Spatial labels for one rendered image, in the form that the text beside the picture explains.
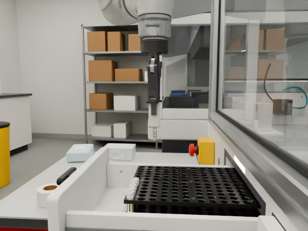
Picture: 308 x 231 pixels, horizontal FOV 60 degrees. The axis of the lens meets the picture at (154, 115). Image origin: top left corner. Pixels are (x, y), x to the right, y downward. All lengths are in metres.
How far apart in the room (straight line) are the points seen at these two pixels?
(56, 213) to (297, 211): 0.30
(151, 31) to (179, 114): 0.66
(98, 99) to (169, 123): 3.30
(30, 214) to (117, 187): 0.23
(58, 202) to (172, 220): 0.16
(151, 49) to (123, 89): 4.15
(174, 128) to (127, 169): 0.70
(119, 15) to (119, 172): 0.45
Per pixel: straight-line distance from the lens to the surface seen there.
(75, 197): 0.47
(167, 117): 1.30
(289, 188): 0.31
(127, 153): 1.13
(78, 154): 1.13
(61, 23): 5.37
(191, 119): 1.31
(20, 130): 4.54
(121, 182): 0.66
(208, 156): 0.82
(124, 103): 4.36
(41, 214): 0.76
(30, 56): 5.62
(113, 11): 0.84
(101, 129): 4.64
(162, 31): 0.71
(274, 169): 0.35
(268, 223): 0.35
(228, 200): 0.46
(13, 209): 0.82
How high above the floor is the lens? 1.09
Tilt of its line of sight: 7 degrees down
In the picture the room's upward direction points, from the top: straight up
